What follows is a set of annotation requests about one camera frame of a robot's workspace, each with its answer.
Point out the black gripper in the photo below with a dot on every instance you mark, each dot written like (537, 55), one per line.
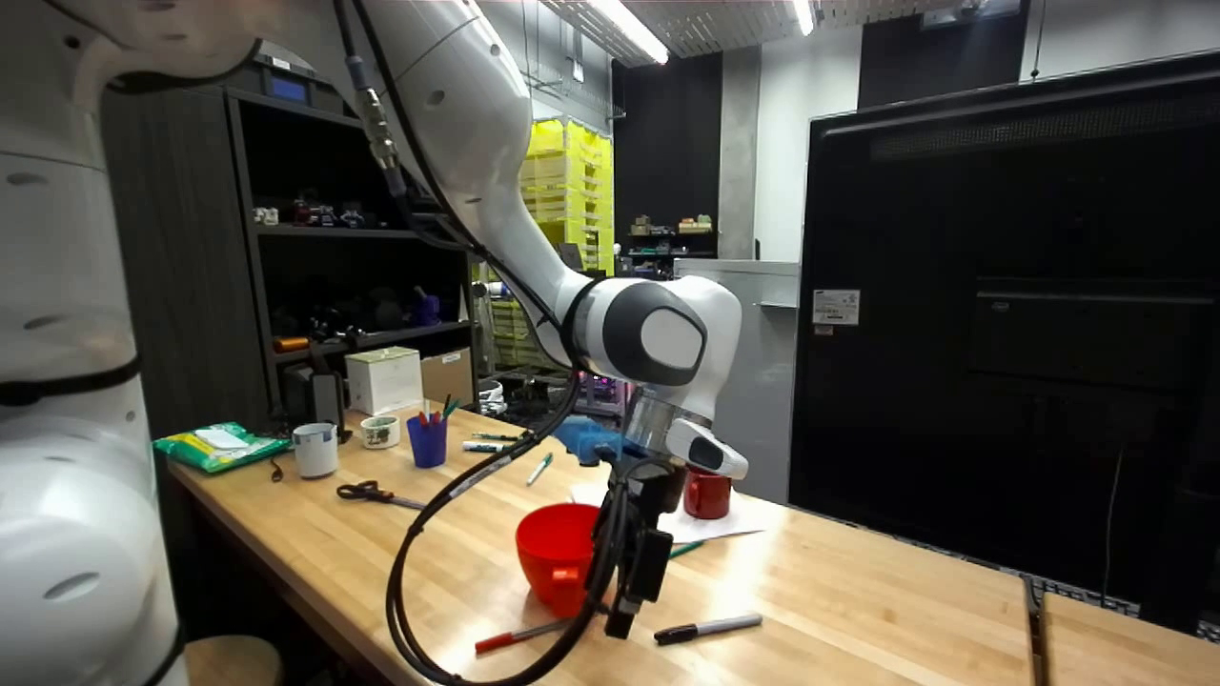
(649, 487)

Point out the black grey marker pen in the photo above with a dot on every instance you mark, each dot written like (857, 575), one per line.
(708, 630)

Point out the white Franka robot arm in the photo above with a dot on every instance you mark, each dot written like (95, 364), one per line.
(78, 384)

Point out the slim green pen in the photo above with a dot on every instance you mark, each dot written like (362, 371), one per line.
(687, 545)

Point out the large orange-red cup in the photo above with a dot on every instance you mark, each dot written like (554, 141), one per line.
(554, 545)

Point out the white pen green cap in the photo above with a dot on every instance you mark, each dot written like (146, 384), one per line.
(537, 472)

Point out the long red pen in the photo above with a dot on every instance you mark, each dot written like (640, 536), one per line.
(500, 641)

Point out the blue plastic cup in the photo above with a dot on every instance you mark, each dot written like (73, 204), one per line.
(428, 449)

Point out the teal green felt pen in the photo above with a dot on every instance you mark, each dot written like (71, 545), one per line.
(448, 409)

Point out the red felt pen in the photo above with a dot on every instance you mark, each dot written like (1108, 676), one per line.
(425, 417)

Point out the white plastic cup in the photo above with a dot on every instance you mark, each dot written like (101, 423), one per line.
(314, 451)

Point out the white paper sheet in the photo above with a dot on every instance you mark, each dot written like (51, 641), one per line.
(725, 528)

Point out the dark red mug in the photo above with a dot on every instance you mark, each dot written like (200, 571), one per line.
(708, 502)

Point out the green marker black body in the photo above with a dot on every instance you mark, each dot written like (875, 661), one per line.
(503, 439)

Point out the green marker white body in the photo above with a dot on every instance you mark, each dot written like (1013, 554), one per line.
(488, 449)

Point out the grey partition cabinet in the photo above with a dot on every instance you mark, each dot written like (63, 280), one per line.
(767, 384)

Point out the brown cardboard box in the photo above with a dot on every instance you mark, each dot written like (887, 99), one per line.
(448, 380)

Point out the small white pot with greenery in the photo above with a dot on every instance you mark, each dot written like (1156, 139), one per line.
(377, 432)

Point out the white box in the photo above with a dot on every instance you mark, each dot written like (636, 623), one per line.
(382, 376)

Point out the white label sticker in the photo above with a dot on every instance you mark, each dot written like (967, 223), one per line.
(835, 305)

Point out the dark background shelf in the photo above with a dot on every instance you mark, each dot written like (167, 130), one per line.
(667, 242)

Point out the small black clip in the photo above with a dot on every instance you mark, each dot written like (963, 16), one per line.
(277, 472)

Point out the yellow bin shelf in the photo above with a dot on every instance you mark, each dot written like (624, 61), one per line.
(575, 193)

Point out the round wooden stool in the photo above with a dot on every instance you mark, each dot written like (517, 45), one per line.
(234, 661)

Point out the large black panel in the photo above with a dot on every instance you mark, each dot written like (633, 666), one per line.
(1015, 357)

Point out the ceiling light strip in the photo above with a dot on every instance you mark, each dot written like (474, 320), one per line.
(629, 30)
(803, 16)

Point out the dark shelf unit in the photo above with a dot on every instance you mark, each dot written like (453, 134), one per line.
(193, 252)

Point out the blue printed gripper mount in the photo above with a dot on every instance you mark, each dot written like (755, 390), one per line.
(592, 439)

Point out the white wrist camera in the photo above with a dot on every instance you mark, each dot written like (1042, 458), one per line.
(711, 451)

